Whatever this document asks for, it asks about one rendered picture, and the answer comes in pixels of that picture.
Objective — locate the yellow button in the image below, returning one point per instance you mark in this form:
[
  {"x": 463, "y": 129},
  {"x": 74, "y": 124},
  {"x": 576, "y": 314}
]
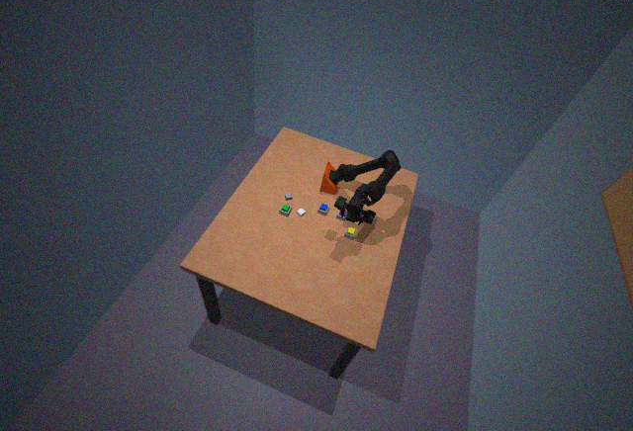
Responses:
[{"x": 350, "y": 232}]

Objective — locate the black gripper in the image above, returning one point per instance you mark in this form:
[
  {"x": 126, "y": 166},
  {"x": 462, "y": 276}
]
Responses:
[{"x": 341, "y": 205}]

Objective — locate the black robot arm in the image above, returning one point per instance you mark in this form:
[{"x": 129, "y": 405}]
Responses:
[{"x": 375, "y": 189}]

